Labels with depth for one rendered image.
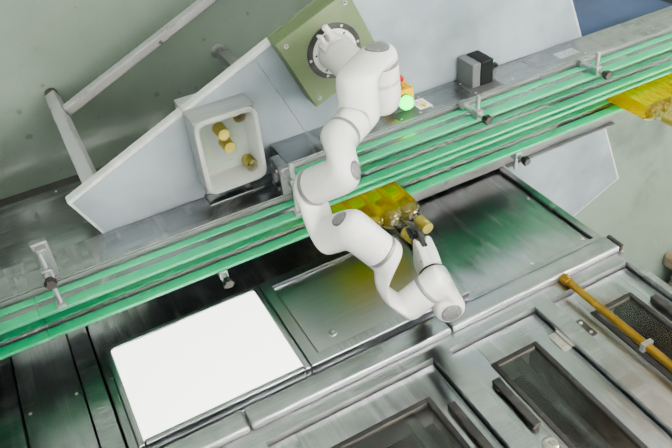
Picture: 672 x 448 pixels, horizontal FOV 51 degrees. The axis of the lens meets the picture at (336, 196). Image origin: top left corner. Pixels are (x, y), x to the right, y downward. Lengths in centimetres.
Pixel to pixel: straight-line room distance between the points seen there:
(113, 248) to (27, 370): 38
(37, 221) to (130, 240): 64
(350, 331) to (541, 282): 53
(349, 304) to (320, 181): 51
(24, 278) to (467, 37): 143
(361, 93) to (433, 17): 66
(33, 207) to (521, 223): 161
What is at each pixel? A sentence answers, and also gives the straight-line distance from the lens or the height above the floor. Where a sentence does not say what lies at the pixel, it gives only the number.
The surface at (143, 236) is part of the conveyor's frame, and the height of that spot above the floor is 83.
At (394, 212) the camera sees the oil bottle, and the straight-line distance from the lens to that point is 194.
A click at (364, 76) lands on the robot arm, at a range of 156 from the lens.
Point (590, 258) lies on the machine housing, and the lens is 207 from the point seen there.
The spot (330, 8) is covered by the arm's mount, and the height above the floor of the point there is 82.
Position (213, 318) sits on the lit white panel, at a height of 103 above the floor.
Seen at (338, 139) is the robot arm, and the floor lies 126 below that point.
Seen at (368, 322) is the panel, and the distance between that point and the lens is 185.
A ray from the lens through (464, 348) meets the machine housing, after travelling 186.
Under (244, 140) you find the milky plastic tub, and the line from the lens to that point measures 198.
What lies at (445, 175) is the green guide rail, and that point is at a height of 95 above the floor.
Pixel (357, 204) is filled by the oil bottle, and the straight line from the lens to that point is 197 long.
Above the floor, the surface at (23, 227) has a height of 27.
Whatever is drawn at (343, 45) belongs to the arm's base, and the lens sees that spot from 185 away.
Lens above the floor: 240
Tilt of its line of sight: 47 degrees down
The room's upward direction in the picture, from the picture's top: 136 degrees clockwise
